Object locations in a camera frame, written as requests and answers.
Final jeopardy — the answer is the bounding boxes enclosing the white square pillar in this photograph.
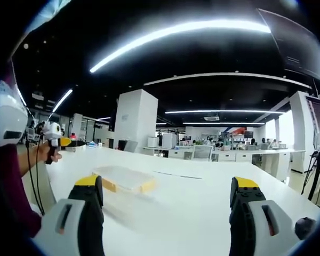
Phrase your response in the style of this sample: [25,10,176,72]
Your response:
[114,89,159,154]

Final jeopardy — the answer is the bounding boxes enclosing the row of white office desks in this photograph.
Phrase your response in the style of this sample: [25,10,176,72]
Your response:
[142,147,308,172]

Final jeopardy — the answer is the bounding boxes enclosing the tall white cabinet appliance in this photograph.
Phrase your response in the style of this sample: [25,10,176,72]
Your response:
[162,133,174,149]

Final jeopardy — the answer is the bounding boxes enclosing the large black monitor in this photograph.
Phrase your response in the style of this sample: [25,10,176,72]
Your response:
[257,7,320,87]

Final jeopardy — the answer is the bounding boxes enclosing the translucent storage box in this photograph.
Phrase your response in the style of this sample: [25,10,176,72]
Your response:
[92,170,157,194]

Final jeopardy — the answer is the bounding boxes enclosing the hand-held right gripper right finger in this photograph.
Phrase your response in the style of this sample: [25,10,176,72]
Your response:
[228,175,301,256]

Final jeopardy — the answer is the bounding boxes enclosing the grey open laptop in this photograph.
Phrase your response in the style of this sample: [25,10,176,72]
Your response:
[123,140,139,153]

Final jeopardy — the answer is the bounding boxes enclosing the black tripod stand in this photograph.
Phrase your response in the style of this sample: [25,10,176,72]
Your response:
[300,150,320,203]

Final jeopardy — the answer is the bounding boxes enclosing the person's left hand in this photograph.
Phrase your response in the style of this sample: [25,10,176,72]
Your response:
[38,143,63,164]

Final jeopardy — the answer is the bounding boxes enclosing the long ceiling light strip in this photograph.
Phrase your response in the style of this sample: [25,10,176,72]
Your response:
[51,88,74,113]
[164,109,286,115]
[182,122,266,126]
[89,19,271,74]

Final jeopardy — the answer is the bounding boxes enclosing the black round knob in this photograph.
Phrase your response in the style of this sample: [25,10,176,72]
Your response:
[295,217,317,241]

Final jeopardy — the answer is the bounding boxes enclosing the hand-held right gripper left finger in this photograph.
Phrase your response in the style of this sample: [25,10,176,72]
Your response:
[33,174,106,256]

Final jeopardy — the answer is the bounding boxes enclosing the clear container with yellow clips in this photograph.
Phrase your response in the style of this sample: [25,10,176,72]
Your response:
[92,165,157,193]

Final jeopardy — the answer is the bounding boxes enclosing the person in maroon shirt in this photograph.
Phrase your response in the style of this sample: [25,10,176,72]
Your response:
[0,145,42,238]

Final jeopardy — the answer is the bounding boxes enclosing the black device cable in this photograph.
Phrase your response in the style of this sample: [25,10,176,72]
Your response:
[25,133,46,216]

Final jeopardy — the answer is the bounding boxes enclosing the grey mesh office chair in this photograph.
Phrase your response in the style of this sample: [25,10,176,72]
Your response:
[193,144,214,161]

